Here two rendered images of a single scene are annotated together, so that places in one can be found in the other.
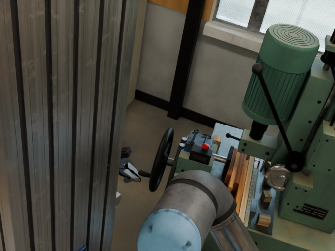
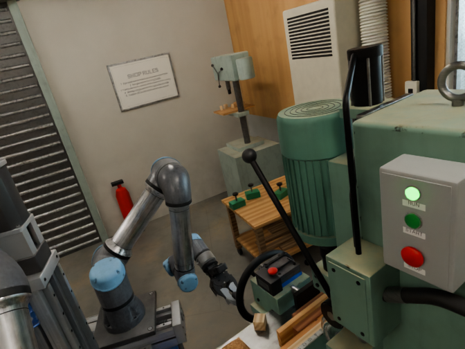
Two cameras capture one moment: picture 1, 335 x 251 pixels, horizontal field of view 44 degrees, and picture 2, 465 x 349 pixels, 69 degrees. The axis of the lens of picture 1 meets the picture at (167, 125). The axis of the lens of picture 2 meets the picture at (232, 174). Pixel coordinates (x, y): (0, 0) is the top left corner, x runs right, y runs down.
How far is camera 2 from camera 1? 1.09 m
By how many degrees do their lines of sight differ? 47
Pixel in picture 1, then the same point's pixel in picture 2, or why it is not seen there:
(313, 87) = (339, 181)
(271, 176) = (326, 330)
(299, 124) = not seen: hidden behind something
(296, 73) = (309, 160)
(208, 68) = not seen: hidden behind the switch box
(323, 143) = (332, 274)
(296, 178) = (339, 339)
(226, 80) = not seen: outside the picture
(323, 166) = (352, 323)
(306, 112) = (348, 225)
